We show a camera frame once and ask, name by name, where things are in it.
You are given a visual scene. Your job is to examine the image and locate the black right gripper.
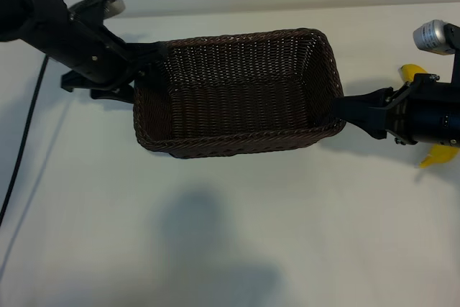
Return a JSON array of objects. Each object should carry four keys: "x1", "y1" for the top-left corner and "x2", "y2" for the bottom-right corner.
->
[{"x1": 332, "y1": 73, "x2": 447, "y2": 146}]

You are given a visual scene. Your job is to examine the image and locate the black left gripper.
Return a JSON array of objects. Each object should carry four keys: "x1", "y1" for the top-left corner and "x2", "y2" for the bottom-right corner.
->
[{"x1": 24, "y1": 0, "x2": 170, "y2": 104}]

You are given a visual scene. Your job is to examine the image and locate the yellow banana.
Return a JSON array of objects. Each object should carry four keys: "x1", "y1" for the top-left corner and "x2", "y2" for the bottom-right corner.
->
[{"x1": 397, "y1": 64, "x2": 459, "y2": 170}]

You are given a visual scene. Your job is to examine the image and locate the dark brown wicker basket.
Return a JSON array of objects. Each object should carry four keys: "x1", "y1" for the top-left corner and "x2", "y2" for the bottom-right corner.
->
[{"x1": 132, "y1": 27, "x2": 348, "y2": 160}]

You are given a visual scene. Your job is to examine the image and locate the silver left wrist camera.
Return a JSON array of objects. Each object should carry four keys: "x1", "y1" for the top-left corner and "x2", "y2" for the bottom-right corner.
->
[{"x1": 103, "y1": 0, "x2": 127, "y2": 19}]

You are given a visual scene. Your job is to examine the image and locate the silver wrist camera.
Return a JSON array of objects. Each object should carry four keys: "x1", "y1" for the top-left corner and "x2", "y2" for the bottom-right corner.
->
[
  {"x1": 412, "y1": 19, "x2": 452, "y2": 55},
  {"x1": 103, "y1": 0, "x2": 127, "y2": 19}
]

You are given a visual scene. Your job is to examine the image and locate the black left camera bracket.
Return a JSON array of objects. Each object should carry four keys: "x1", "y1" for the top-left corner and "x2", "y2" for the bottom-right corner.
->
[{"x1": 69, "y1": 0, "x2": 120, "y2": 31}]

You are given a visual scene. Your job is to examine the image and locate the black camera bracket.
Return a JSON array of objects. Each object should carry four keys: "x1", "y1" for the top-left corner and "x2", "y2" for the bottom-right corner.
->
[
  {"x1": 443, "y1": 23, "x2": 460, "y2": 85},
  {"x1": 69, "y1": 0, "x2": 120, "y2": 31}
]

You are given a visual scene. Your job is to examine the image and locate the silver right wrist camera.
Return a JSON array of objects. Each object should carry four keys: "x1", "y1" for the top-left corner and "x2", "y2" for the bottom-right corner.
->
[{"x1": 412, "y1": 19, "x2": 452, "y2": 55}]

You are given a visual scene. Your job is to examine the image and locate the black right camera bracket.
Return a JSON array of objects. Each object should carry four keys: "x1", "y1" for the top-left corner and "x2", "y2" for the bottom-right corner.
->
[{"x1": 443, "y1": 23, "x2": 460, "y2": 85}]

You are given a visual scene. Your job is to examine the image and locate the black braided cable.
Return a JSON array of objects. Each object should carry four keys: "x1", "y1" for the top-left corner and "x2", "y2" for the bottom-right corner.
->
[{"x1": 0, "y1": 0, "x2": 136, "y2": 227}]

